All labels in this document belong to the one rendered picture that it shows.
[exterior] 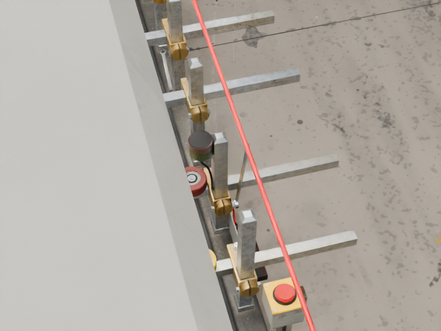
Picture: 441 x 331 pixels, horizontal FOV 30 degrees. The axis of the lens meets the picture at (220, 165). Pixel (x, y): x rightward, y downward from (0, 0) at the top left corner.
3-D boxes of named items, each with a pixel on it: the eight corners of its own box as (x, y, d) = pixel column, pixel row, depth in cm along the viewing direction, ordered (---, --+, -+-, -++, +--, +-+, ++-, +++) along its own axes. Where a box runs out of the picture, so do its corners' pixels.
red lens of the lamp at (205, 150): (209, 133, 204) (209, 128, 203) (215, 152, 201) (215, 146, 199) (186, 138, 204) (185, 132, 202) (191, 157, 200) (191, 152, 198)
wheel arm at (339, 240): (351, 236, 218) (354, 227, 214) (356, 247, 216) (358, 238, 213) (191, 273, 211) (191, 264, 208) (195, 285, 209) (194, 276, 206)
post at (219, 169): (224, 233, 241) (224, 129, 202) (227, 243, 239) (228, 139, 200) (212, 236, 240) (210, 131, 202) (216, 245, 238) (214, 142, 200)
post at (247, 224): (248, 305, 225) (252, 205, 186) (251, 316, 223) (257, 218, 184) (235, 307, 224) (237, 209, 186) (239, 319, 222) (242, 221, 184)
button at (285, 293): (291, 285, 165) (291, 280, 163) (296, 302, 162) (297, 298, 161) (272, 289, 164) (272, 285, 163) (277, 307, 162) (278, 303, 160)
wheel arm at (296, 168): (333, 160, 233) (335, 150, 229) (337, 169, 231) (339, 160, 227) (184, 192, 226) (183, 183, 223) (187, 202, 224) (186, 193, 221)
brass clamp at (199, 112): (199, 86, 237) (199, 74, 233) (211, 121, 229) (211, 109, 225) (178, 90, 236) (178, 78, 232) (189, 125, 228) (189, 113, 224)
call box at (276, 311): (293, 293, 171) (296, 275, 165) (304, 323, 167) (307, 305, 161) (261, 301, 170) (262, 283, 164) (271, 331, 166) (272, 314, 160)
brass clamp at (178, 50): (180, 27, 251) (179, 15, 247) (190, 58, 243) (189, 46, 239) (160, 31, 250) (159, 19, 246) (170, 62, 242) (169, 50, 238)
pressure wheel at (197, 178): (203, 186, 231) (202, 161, 221) (210, 209, 226) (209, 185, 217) (175, 192, 229) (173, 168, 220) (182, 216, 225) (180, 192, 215)
